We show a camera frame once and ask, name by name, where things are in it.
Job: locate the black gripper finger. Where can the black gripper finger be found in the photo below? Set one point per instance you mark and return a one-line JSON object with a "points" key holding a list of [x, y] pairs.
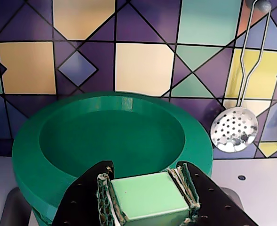
{"points": [[213, 204], [81, 202]]}

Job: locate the grey utensil hook knob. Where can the grey utensil hook knob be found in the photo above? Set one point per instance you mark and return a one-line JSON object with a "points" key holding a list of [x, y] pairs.
{"points": [[261, 5]]}

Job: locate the large green round bowl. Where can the large green round bowl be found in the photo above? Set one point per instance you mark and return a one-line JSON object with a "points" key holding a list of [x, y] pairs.
{"points": [[110, 136]]}

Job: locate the steel perforated skimmer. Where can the steel perforated skimmer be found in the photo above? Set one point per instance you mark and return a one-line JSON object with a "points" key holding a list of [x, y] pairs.
{"points": [[234, 131]]}

